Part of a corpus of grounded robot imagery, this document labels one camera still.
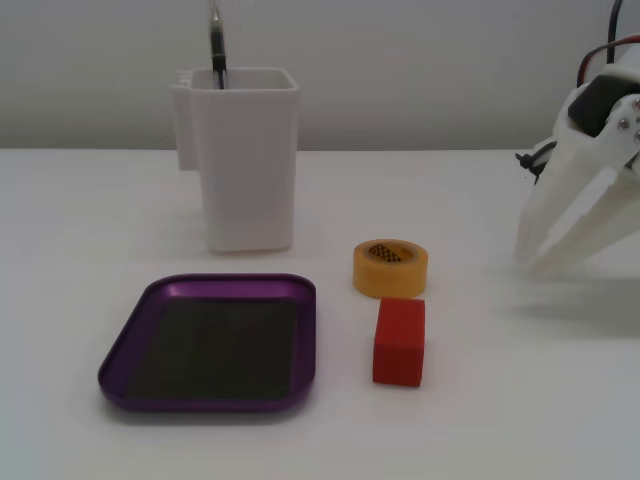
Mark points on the white moving gripper finger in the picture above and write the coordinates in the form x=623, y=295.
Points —
x=585, y=220

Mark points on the white fixed gripper finger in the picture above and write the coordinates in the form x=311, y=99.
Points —
x=560, y=190

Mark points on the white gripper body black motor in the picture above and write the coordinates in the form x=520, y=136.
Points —
x=580, y=167

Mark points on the yellow tape roll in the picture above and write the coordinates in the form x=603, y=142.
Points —
x=390, y=279

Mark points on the red rectangular block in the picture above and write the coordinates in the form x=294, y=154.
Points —
x=399, y=350

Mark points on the white plastic pen holder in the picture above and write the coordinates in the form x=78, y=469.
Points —
x=250, y=165

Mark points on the black pen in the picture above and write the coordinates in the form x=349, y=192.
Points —
x=217, y=45

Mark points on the purple metal tray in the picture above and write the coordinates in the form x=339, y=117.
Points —
x=210, y=345

